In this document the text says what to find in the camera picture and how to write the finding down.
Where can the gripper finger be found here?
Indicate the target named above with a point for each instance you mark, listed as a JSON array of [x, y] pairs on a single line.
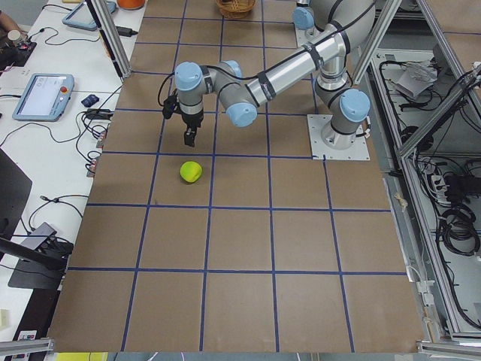
[[189, 137]]

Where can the teach pendant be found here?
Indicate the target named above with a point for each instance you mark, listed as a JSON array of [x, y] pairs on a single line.
[[45, 98], [87, 18]]

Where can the wicker basket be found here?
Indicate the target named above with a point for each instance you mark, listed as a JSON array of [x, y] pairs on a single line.
[[235, 9]]

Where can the orange round container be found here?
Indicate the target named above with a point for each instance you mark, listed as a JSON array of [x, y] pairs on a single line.
[[131, 5]]

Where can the aluminium frame post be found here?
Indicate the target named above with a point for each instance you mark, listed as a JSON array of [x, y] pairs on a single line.
[[109, 34]]

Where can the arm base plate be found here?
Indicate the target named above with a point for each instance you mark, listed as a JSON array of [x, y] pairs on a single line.
[[326, 144]]

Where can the green apple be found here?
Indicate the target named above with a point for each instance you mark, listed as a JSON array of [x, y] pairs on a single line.
[[191, 171]]

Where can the left teach pendant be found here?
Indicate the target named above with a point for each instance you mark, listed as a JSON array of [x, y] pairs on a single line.
[[45, 98]]

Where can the right teach pendant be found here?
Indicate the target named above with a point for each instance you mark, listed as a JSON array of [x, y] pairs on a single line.
[[87, 18]]

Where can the person at desk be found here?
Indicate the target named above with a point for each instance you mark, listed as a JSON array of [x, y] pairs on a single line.
[[7, 24]]

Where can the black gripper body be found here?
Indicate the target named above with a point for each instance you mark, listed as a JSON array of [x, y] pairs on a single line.
[[191, 121]]

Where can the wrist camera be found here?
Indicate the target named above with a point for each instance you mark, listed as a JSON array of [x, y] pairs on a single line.
[[170, 105]]

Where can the dark blue checkered pouch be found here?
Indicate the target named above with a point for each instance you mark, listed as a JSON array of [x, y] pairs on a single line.
[[90, 100]]

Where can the black power adapter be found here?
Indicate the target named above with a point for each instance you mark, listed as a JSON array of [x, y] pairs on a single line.
[[126, 32]]

